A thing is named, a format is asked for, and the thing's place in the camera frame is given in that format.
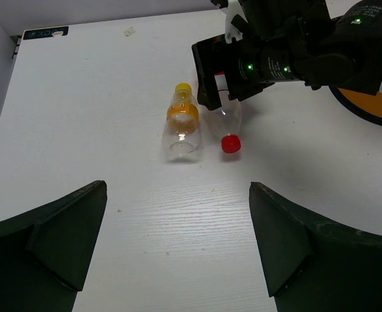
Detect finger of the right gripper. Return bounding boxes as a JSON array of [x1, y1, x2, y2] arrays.
[[191, 34, 229, 111], [226, 73, 275, 101]]

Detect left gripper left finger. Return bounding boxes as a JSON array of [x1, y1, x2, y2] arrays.
[[0, 180, 107, 311]]

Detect red label clear bottle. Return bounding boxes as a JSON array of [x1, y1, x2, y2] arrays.
[[203, 72, 242, 161]]

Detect orange cylindrical bin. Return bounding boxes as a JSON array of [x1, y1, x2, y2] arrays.
[[329, 87, 382, 126]]

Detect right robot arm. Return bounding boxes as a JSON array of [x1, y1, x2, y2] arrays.
[[192, 1, 382, 111]]

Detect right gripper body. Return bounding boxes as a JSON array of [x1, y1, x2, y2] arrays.
[[213, 1, 308, 83]]

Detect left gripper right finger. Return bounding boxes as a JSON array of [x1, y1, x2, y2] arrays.
[[249, 182, 382, 311]]

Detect yellow cap small bottle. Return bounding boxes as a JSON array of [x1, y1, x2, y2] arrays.
[[161, 83, 202, 162]]

